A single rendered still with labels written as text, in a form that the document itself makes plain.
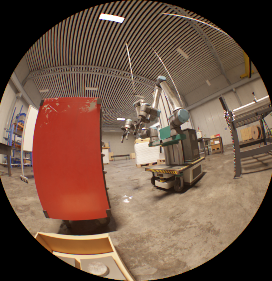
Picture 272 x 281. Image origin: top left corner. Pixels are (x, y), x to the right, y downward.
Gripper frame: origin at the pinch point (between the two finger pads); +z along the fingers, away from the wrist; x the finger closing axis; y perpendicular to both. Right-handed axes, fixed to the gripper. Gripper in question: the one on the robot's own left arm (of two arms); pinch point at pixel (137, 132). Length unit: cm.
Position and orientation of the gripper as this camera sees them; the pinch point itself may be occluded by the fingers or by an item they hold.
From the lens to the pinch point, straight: 87.3
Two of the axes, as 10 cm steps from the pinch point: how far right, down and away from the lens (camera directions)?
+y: -8.9, -3.6, -2.8
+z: -3.1, 9.3, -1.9
